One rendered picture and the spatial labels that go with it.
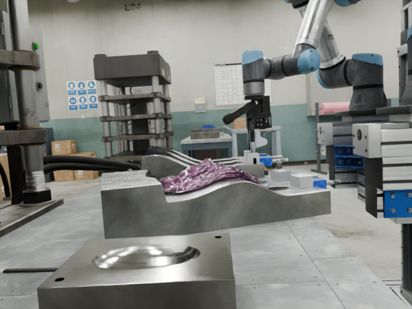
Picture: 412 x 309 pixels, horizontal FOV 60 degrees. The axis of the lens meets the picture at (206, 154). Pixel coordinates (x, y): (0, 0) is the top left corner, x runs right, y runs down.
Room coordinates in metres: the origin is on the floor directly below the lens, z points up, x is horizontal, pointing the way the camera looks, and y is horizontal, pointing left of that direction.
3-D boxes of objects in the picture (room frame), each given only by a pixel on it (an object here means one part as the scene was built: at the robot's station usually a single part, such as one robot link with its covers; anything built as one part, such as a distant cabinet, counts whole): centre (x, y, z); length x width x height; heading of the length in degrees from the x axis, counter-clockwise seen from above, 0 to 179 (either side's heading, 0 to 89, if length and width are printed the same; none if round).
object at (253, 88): (1.27, -0.18, 1.13); 0.08 x 0.08 x 0.05
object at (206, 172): (0.87, 0.00, 0.90); 0.26 x 0.18 x 0.08; 105
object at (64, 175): (7.50, 2.74, 0.42); 0.86 x 0.33 x 0.83; 88
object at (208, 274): (0.42, 0.08, 0.84); 0.20 x 0.15 x 0.07; 88
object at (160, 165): (1.23, 0.07, 0.87); 0.50 x 0.26 x 0.14; 88
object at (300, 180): (0.89, -0.28, 0.86); 0.13 x 0.05 x 0.05; 105
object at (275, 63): (1.32, -0.27, 1.21); 0.11 x 0.11 x 0.08; 39
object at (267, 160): (1.16, -0.20, 0.89); 0.13 x 0.05 x 0.05; 88
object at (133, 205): (0.87, 0.00, 0.86); 0.50 x 0.26 x 0.11; 105
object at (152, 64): (5.82, 1.00, 1.03); 1.54 x 0.94 x 2.06; 178
